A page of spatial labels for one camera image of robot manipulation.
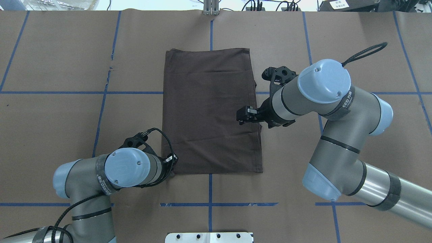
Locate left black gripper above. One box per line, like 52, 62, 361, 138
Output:
121, 129, 179, 188

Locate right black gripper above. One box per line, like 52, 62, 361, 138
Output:
236, 66, 298, 129

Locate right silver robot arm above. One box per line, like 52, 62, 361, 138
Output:
236, 59, 431, 229

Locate black box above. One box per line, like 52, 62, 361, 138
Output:
318, 0, 380, 12

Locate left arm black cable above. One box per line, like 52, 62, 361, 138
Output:
3, 128, 179, 243

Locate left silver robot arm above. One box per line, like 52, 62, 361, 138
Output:
1, 128, 179, 243

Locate aluminium frame post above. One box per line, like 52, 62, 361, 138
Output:
201, 0, 220, 16

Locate dark brown t-shirt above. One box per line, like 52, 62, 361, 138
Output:
162, 48, 264, 175

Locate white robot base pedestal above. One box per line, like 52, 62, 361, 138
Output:
165, 232, 254, 243

